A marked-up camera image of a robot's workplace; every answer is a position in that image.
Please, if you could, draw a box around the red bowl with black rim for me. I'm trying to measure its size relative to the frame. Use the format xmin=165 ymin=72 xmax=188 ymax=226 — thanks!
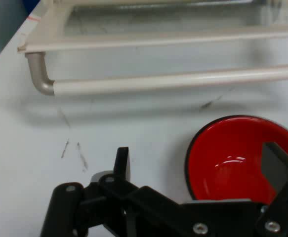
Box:
xmin=184 ymin=115 xmax=288 ymax=205

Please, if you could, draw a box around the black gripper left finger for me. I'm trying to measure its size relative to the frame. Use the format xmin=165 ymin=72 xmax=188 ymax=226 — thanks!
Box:
xmin=40 ymin=147 xmax=184 ymax=237

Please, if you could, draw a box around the white dish rack frame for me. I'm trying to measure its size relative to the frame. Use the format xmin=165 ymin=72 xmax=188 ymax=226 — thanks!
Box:
xmin=17 ymin=0 xmax=288 ymax=96

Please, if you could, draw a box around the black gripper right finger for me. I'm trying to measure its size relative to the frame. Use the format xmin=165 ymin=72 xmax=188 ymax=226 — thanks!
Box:
xmin=255 ymin=142 xmax=288 ymax=237

